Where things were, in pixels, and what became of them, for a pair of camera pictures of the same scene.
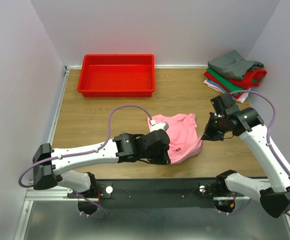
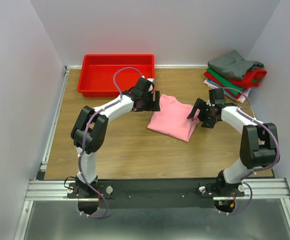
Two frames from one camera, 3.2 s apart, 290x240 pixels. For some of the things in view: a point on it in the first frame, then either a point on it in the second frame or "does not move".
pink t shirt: [184, 142] → [171, 120]
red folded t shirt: [252, 78] does not move
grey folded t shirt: [233, 65] does not move
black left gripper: [163, 159] → [153, 106]
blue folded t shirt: [220, 88] does not move
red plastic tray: [117, 75] does not move
